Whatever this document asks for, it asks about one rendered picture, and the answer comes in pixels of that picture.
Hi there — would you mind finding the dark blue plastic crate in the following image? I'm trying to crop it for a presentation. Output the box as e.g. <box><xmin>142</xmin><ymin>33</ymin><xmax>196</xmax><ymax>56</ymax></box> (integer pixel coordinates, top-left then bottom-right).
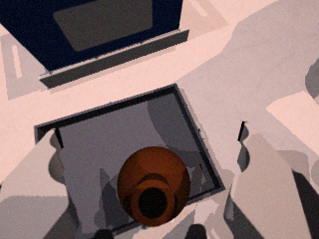
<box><xmin>0</xmin><ymin>0</ymin><xmax>183</xmax><ymax>72</ymax></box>

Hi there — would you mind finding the brown bottle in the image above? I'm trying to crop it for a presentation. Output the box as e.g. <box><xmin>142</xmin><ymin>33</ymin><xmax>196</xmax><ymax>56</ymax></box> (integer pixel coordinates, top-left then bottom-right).
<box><xmin>117</xmin><ymin>146</ymin><xmax>190</xmax><ymax>227</ymax></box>

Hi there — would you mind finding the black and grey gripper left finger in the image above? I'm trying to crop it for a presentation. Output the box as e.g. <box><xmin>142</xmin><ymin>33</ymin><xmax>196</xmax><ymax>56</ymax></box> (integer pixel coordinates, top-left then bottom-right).
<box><xmin>0</xmin><ymin>128</ymin><xmax>80</xmax><ymax>239</ymax></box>

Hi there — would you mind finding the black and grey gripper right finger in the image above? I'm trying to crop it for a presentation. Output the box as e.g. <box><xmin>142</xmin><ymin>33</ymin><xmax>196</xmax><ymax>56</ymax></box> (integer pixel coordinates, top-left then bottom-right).
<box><xmin>223</xmin><ymin>121</ymin><xmax>319</xmax><ymax>239</ymax></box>

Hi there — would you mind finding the grey metal rail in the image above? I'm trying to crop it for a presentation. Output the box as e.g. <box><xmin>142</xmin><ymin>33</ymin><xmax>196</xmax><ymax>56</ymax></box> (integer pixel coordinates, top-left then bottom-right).
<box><xmin>38</xmin><ymin>26</ymin><xmax>189</xmax><ymax>88</ymax></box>

